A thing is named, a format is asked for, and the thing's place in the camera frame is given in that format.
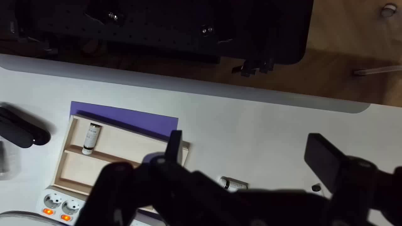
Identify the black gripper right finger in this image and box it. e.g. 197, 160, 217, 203
304, 133, 348, 193

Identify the white switched power strip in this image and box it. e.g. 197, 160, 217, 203
36, 187, 85, 226

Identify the wooden divided tray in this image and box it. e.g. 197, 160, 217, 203
51, 114, 192, 198

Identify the round metal floor foot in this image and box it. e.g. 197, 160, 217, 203
381, 2, 398, 17

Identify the black handle object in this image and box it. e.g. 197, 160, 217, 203
0, 106, 51, 148

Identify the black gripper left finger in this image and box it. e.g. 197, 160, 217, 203
164, 130, 182, 163

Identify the metal bowl rim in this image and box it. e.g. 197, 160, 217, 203
0, 213, 49, 226

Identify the purple mat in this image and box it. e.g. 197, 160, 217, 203
70, 101, 178, 140

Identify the small white black bottle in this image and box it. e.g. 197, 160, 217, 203
82, 123, 102, 155

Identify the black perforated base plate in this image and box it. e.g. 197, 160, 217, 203
0, 0, 314, 64

